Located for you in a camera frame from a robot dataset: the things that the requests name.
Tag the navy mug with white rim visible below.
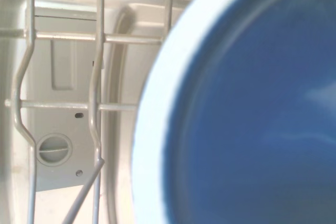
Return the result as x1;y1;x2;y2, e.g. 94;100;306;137
132;0;336;224

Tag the grey wire dishwasher rack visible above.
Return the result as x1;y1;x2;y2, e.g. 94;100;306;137
0;0;190;224

